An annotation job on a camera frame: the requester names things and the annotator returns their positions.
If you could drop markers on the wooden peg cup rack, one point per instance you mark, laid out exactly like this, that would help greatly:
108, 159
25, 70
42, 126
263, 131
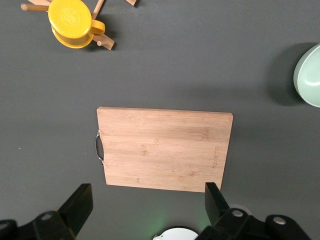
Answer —
107, 42

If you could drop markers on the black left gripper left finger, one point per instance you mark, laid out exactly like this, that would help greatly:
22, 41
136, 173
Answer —
50, 225

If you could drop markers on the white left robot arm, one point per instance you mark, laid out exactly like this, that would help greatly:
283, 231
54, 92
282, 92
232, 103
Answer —
177, 235

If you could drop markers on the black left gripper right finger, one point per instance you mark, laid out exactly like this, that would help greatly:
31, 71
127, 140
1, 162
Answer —
237, 225

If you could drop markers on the pale green bowl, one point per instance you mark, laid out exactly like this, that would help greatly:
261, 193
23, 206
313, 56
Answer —
310, 82

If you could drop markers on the wooden cutting board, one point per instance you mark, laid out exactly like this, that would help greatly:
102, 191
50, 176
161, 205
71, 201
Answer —
162, 150

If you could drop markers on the yellow cup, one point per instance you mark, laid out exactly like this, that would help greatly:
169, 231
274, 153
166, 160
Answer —
70, 20

